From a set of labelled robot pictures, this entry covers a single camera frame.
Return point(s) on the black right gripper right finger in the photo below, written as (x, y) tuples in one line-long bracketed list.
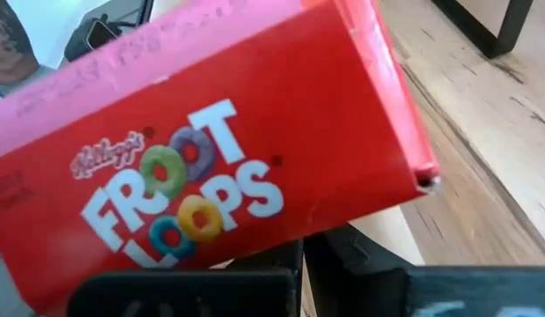
[(360, 282)]

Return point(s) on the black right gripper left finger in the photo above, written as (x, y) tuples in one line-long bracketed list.
[(276, 262)]

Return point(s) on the red Froot Loops cereal box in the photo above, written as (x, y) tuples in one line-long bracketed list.
[(254, 88)]

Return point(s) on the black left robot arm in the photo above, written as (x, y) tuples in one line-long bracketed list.
[(78, 39)]

